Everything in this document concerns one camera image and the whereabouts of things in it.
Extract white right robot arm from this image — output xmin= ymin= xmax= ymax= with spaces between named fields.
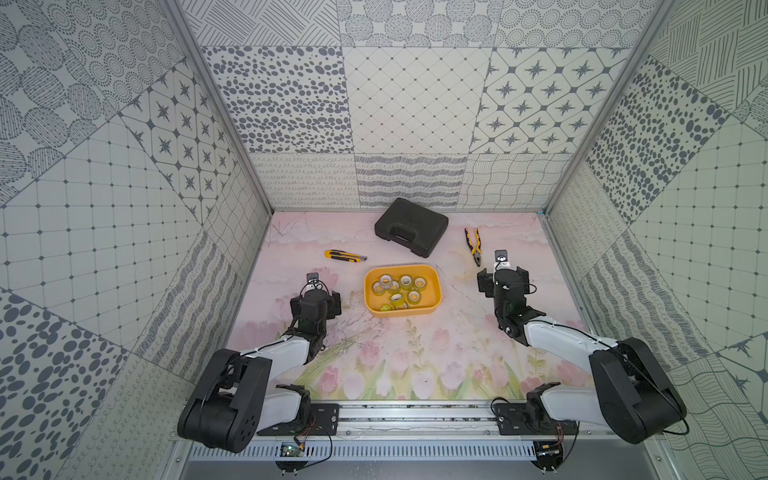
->
xmin=477 ymin=263 xmax=689 ymax=444

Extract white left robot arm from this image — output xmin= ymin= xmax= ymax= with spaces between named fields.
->
xmin=177 ymin=288 xmax=342 ymax=453

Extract yellow plastic storage box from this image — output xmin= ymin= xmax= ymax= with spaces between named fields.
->
xmin=363 ymin=264 xmax=443 ymax=318

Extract yellow black pliers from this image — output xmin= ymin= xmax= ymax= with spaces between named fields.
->
xmin=464 ymin=228 xmax=482 ymax=267

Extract yellow black utility knife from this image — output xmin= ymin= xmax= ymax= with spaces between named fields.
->
xmin=324 ymin=249 xmax=367 ymax=263

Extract black plastic tool case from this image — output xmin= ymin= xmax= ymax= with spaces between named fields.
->
xmin=374 ymin=198 xmax=449 ymax=258

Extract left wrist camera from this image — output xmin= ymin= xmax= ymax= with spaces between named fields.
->
xmin=301 ymin=272 xmax=327 ymax=294

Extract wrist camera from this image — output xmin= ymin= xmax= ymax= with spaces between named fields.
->
xmin=493 ymin=250 xmax=512 ymax=272
xmin=301 ymin=272 xmax=327 ymax=294

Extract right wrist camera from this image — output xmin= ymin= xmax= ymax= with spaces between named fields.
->
xmin=493 ymin=250 xmax=512 ymax=272

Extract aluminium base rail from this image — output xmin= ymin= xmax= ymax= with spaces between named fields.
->
xmin=168 ymin=401 xmax=665 ymax=471

